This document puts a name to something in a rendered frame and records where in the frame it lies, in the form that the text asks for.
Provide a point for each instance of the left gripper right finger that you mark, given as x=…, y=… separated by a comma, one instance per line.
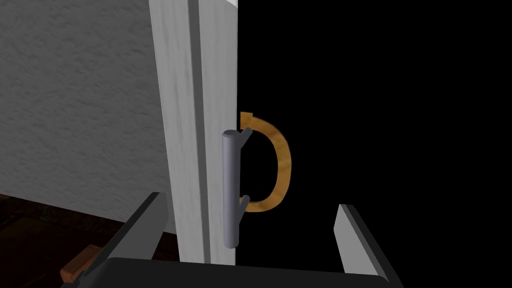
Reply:
x=350, y=244

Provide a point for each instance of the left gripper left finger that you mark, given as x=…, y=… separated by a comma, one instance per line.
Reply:
x=148, y=228

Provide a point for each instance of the brown wooden block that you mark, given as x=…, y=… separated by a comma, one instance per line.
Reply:
x=78, y=266

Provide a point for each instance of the white door leaf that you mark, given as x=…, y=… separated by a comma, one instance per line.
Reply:
x=219, y=72

